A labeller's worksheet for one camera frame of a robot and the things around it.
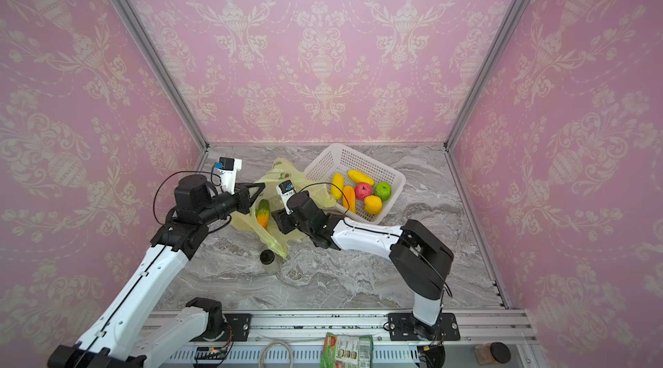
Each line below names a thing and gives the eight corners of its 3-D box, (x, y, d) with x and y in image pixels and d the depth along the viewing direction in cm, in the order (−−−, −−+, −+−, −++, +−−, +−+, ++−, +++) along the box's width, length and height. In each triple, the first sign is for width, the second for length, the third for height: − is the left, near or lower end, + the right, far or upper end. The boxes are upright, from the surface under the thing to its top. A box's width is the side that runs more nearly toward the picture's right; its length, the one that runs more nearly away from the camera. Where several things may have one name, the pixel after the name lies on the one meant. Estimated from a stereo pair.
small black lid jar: (266, 275, 86) (258, 264, 78) (268, 261, 89) (261, 249, 81) (280, 275, 86) (274, 264, 78) (282, 261, 89) (277, 249, 81)
